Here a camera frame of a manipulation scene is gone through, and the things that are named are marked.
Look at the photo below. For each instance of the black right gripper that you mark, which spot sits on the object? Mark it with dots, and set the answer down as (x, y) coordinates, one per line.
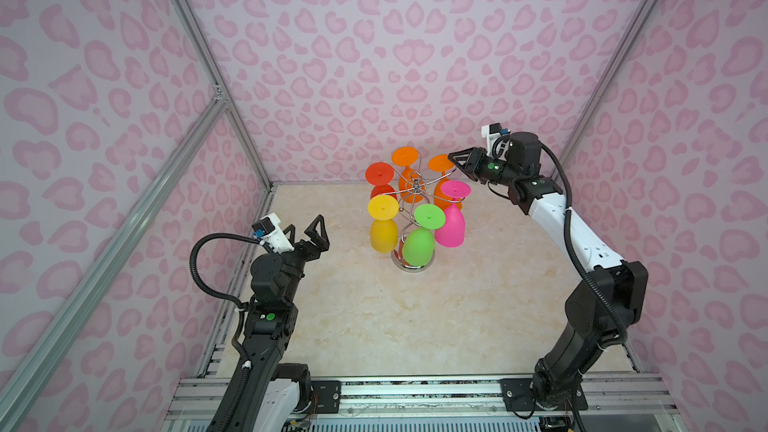
(475, 165)

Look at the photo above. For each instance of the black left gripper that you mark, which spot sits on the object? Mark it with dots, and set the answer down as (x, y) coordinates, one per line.
(318, 245)

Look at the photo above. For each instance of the orange wine glass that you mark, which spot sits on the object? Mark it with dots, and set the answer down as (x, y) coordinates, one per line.
(410, 181)
(445, 167)

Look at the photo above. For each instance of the pink wine glass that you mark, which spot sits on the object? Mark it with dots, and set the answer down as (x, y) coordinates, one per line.
(452, 233)

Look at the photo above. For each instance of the green wine glass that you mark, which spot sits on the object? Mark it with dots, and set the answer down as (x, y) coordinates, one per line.
(419, 246)

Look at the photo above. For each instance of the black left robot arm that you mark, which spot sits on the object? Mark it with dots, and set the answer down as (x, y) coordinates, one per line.
(263, 392)

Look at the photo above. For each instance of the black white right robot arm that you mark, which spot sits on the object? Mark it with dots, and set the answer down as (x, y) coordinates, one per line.
(610, 294)

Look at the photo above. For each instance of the orange wine glass back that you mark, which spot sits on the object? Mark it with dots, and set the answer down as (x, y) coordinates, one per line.
(410, 181)

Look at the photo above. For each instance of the yellow wine glass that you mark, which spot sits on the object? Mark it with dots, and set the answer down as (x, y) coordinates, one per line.
(384, 231)

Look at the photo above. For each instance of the red wine glass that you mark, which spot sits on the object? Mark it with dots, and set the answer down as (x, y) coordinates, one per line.
(380, 175)

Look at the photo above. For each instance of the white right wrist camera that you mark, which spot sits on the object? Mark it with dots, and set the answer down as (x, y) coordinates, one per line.
(491, 133)

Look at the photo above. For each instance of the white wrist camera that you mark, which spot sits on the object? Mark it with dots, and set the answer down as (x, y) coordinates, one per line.
(491, 133)
(270, 235)

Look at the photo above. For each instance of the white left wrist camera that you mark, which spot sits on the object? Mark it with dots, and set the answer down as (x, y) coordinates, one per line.
(270, 235)

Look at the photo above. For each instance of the chrome wire wine glass rack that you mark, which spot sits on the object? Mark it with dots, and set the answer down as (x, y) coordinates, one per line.
(406, 211)

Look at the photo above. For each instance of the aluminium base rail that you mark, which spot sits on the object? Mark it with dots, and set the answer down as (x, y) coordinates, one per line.
(368, 388)

